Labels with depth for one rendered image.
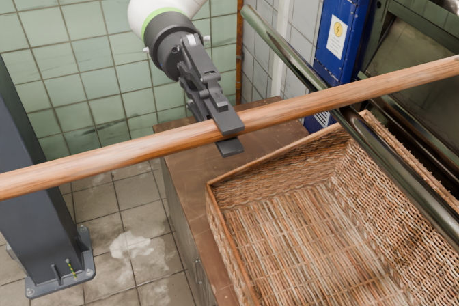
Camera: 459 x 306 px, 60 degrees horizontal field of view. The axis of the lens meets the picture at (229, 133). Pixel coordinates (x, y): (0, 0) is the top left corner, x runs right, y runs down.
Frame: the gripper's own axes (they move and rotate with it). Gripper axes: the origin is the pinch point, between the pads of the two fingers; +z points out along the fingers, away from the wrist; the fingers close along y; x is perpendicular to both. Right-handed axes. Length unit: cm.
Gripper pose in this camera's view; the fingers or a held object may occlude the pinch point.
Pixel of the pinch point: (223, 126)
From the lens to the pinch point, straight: 52.3
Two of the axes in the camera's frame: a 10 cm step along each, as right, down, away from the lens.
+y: 0.0, 7.5, 6.7
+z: 3.8, 6.2, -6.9
